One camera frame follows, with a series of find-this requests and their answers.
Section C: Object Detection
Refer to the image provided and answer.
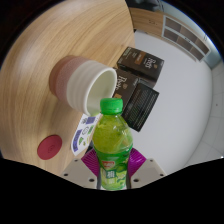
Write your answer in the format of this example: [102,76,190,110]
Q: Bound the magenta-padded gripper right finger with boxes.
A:
[126,148,167,190]

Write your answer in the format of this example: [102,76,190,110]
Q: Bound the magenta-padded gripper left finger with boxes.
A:
[61,148,102,190]

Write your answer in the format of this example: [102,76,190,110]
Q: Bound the green drink bottle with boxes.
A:
[91,97,134,192]

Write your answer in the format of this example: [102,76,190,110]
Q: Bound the white and pink ribbed mug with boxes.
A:
[49,54,118,117]

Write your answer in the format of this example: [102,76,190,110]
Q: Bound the black sofa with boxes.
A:
[127,0,164,13]

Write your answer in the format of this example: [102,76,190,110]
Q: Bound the dark brown gold-print carton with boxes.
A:
[112,68,157,101]

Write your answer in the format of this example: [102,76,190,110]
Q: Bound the black glossy carton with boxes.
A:
[121,82,160,133]

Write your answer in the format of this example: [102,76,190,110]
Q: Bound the wooden shelf unit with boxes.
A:
[129,6,212,63]

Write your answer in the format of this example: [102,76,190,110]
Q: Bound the flat round red coaster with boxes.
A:
[36,134,63,161]

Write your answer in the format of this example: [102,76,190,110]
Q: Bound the small dark brown carton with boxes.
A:
[116,46,165,81]

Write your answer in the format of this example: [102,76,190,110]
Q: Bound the white purple green leaflet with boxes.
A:
[70,113,103,157]

